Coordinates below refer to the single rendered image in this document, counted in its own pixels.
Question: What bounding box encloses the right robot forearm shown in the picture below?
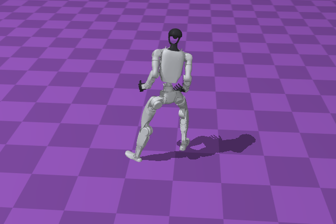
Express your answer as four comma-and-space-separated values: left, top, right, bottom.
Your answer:
182, 76, 192, 93

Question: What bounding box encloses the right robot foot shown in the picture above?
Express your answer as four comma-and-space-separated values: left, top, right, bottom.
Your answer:
180, 138, 190, 151

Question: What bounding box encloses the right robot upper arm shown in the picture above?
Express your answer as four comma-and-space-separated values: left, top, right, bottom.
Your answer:
183, 52, 193, 82

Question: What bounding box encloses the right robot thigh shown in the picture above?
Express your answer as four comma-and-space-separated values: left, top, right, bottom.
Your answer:
175, 91, 188, 118

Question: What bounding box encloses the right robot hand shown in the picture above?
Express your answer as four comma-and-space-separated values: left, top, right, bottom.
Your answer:
173, 83, 185, 92

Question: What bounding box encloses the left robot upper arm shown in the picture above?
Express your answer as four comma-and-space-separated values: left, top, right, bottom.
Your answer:
152, 49, 163, 78

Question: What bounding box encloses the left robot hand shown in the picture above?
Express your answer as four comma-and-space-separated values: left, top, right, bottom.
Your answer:
138, 80, 146, 92

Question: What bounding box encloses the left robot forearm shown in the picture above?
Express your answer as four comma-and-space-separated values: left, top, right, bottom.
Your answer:
141, 70, 155, 89

